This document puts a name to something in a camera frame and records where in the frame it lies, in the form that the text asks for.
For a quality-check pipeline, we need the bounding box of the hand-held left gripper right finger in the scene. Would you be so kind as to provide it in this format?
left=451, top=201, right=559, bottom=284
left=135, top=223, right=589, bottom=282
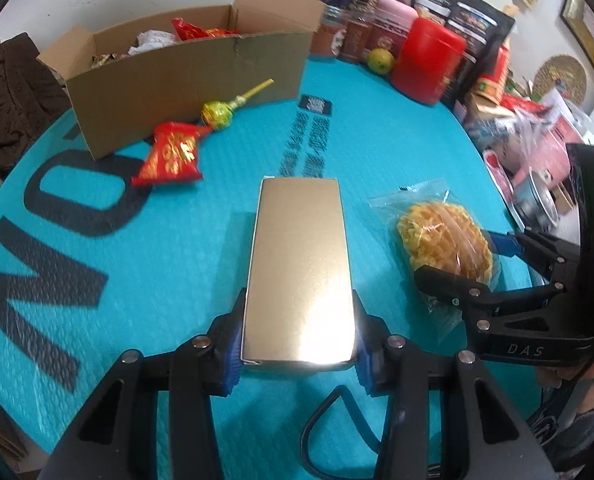
left=352, top=292, right=558, bottom=480

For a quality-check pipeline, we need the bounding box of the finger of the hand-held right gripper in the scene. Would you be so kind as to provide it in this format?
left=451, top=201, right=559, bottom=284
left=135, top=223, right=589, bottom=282
left=414, top=266, right=568, bottom=331
left=486, top=229, right=580, bottom=283

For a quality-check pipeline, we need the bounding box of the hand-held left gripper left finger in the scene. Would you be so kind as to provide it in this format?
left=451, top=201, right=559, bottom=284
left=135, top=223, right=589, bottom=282
left=37, top=287, right=248, bottom=480

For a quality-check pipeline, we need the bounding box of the waffle cookie clear packet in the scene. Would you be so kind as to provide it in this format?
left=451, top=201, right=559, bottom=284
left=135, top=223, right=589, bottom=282
left=367, top=179, right=502, bottom=343

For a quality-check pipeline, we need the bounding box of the gold rectangular box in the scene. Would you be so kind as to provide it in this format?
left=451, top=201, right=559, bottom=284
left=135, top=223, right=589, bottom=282
left=240, top=176, right=358, bottom=373

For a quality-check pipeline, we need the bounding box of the brown cardboard box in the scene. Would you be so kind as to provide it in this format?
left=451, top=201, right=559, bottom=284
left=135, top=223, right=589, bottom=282
left=36, top=0, right=328, bottom=162

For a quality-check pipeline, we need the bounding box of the white patterned snack packet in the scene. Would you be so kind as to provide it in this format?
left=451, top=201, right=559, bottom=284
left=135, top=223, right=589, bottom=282
left=128, top=30, right=178, bottom=56

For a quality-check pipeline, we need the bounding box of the red snack bag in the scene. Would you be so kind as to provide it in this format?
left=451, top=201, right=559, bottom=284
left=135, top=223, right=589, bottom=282
left=171, top=17, right=240, bottom=41

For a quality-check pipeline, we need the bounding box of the person's right forearm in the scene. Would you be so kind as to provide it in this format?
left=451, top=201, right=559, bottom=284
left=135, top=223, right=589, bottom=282
left=539, top=355, right=594, bottom=480

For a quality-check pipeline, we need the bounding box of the steel cup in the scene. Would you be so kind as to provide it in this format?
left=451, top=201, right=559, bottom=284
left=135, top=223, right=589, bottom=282
left=514, top=170, right=560, bottom=231

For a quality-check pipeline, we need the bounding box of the red crinkled packet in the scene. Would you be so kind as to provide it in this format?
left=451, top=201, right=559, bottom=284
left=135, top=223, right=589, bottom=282
left=502, top=95, right=552, bottom=113

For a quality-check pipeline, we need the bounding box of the yellow red food box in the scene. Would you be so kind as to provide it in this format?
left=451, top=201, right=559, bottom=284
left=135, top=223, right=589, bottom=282
left=469, top=45, right=510, bottom=106

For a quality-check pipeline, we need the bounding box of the woven round trivet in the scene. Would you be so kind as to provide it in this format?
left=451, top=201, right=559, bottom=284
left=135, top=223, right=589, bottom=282
left=533, top=55, right=588, bottom=103

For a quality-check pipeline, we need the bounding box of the red cylindrical canister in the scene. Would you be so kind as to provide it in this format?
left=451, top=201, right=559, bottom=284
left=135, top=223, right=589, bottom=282
left=391, top=16, right=466, bottom=107

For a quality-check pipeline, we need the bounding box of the small red gold candy packet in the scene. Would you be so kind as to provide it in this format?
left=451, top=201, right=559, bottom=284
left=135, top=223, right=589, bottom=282
left=131, top=121, right=213, bottom=188

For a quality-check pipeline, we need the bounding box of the green round fruit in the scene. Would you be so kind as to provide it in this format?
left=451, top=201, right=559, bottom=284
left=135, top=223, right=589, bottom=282
left=367, top=48, right=395, bottom=76

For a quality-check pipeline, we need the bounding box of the black printed pouch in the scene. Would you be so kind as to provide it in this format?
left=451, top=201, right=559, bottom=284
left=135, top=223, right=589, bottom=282
left=409, top=0, right=516, bottom=106

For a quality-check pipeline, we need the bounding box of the gold framed picture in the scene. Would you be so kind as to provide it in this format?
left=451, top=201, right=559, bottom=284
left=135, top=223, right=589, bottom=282
left=559, top=0, right=594, bottom=88

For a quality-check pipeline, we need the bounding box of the yellow green lollipop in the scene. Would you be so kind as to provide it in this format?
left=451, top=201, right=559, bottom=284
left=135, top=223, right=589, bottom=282
left=199, top=78, right=275, bottom=133

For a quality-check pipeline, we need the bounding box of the pink lidded jar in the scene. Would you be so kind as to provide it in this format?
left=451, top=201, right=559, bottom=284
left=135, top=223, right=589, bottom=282
left=369, top=0, right=418, bottom=53

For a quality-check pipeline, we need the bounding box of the brown sauce bottle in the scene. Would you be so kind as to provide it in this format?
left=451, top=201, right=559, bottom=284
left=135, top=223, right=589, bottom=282
left=341, top=12, right=375, bottom=63

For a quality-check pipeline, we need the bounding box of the clear lid red spice jar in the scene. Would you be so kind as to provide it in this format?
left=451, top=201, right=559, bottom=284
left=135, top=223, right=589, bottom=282
left=313, top=4, right=348, bottom=58

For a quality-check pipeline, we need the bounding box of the brown quilted jacket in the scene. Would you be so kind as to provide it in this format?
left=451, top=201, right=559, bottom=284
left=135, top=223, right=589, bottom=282
left=0, top=32, right=73, bottom=171

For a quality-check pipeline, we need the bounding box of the black cable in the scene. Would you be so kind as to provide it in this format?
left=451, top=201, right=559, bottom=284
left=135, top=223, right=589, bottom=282
left=299, top=385, right=383, bottom=480

